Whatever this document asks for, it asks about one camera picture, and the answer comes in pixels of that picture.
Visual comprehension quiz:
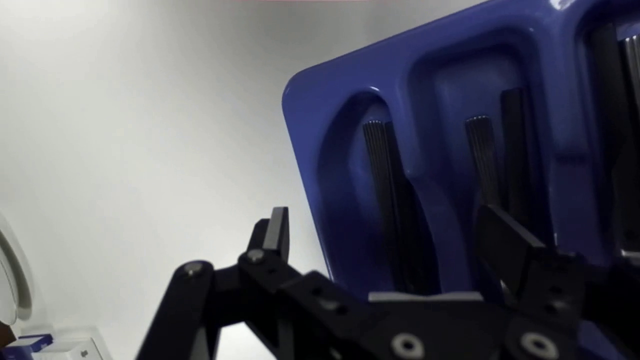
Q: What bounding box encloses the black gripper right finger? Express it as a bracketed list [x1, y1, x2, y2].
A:
[471, 203, 640, 360]

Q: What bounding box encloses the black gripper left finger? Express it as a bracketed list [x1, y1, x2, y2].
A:
[135, 205, 368, 360]

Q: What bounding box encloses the blue plastic cutlery tray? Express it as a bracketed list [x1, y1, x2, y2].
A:
[280, 0, 640, 360]

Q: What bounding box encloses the white paper booklet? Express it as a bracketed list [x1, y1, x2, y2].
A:
[37, 324, 113, 360]

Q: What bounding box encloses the black handled cutlery piece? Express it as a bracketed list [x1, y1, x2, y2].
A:
[498, 87, 554, 246]

